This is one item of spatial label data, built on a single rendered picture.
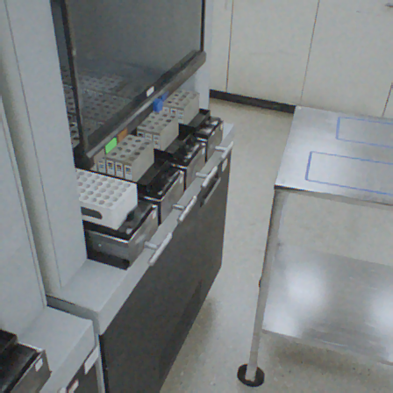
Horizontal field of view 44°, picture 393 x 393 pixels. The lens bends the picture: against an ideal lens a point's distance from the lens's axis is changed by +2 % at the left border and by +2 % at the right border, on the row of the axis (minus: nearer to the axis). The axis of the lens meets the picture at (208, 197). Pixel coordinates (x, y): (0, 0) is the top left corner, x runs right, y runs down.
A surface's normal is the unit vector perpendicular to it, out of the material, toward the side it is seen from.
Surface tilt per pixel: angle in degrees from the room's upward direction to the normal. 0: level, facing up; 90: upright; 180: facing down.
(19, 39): 90
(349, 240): 0
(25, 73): 90
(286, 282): 0
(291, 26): 90
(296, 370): 0
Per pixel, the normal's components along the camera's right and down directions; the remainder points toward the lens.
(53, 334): 0.05, -0.81
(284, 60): -0.34, 0.54
